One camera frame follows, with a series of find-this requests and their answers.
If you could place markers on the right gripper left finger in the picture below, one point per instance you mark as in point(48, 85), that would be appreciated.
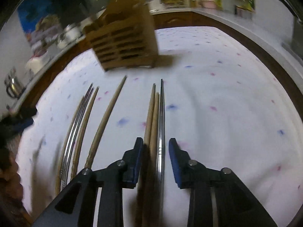
point(75, 204)

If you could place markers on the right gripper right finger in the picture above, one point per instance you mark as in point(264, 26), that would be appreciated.
point(218, 198)

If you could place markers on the metal chopstick pair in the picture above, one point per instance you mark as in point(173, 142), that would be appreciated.
point(77, 134)
point(70, 138)

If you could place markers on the wooden chopstick bundle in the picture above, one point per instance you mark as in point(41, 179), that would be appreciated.
point(151, 169)
point(145, 158)

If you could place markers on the long wooden chopstick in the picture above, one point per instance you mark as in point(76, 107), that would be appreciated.
point(80, 137)

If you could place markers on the thin metal chopstick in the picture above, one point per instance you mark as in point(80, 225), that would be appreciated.
point(160, 166)

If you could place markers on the person's left hand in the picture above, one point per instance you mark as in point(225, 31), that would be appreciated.
point(13, 212)

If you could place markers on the steel electric kettle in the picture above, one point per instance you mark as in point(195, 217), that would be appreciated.
point(14, 88)

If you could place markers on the white red rice cooker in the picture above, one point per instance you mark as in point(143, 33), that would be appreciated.
point(37, 62)

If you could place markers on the small white jar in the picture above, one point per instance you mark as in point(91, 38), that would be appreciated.
point(61, 41)

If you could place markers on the white dotted tablecloth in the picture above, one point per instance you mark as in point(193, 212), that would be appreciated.
point(223, 106)

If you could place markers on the white pot with lid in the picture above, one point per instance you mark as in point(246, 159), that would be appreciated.
point(72, 32)

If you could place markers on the fruit beach poster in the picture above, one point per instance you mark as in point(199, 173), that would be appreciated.
point(39, 20)

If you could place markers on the wooden utensil holder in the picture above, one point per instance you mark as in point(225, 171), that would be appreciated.
point(123, 36)

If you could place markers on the gas stove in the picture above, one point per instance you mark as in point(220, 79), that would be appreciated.
point(295, 46)

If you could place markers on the condiment jar rack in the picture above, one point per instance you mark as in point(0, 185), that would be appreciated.
point(246, 9)

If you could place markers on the pink green basin stack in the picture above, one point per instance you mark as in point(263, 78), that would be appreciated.
point(211, 4)

